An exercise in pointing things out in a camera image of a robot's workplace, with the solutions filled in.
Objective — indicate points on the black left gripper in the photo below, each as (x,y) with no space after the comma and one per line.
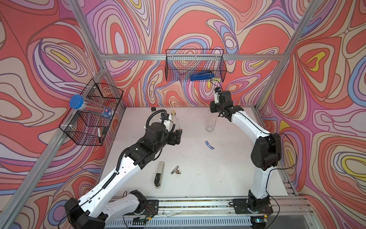
(172,141)

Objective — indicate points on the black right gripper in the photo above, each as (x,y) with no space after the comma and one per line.
(212,105)

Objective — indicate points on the clear glass bottle cork stopper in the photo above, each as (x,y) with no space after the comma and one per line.
(175,120)

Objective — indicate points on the clear square bottle with cork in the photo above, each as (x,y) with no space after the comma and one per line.
(211,119)

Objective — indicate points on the blue white bottle label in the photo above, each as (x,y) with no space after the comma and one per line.
(209,146)

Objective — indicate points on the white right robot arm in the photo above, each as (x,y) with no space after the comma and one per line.
(266,152)

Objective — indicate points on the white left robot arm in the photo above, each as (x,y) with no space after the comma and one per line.
(94,210)

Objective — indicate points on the blue plastic tool in basket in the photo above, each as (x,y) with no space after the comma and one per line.
(203,75)

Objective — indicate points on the small metal clip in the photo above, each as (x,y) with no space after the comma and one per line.
(176,170)

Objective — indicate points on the black and beige flat tool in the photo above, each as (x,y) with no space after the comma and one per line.
(159,175)

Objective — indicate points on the black marker in basket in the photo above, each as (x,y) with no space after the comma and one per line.
(99,135)

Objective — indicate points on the clear tube with blue cap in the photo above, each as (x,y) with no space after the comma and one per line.
(80,103)

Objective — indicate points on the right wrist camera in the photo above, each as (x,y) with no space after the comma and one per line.
(216,94)

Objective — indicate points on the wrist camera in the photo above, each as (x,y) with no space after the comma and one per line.
(164,117)
(216,94)

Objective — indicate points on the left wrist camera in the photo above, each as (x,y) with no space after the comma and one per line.
(164,117)

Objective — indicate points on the black wire basket back wall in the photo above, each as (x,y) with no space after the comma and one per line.
(180,64)

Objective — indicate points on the black wire basket wall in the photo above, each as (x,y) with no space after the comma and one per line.
(180,64)
(81,127)

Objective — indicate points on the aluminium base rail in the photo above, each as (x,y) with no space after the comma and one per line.
(169,213)

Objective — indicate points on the black wire basket left wall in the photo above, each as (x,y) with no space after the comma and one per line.
(81,127)

